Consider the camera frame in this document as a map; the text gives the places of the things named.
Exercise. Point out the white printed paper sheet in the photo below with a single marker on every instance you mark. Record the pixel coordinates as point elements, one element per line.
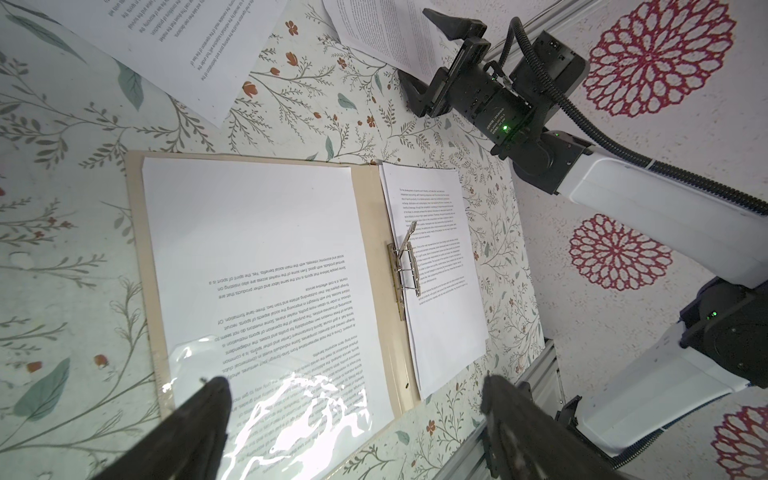
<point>262,279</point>

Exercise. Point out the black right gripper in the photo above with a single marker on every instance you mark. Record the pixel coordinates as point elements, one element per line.
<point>479,91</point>

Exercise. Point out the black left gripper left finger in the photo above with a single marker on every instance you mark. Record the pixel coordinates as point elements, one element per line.
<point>188,444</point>

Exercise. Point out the beige paper folder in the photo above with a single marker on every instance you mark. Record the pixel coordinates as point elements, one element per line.
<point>375,223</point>

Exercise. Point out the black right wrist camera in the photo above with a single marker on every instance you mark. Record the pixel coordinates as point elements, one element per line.
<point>566,68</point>

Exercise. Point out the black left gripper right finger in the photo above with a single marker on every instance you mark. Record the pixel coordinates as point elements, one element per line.
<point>523,442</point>

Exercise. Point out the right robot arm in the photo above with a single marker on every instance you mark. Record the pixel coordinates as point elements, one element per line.
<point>644,209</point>

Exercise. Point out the metal folder clip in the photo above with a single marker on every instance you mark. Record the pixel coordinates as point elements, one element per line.
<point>404,269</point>

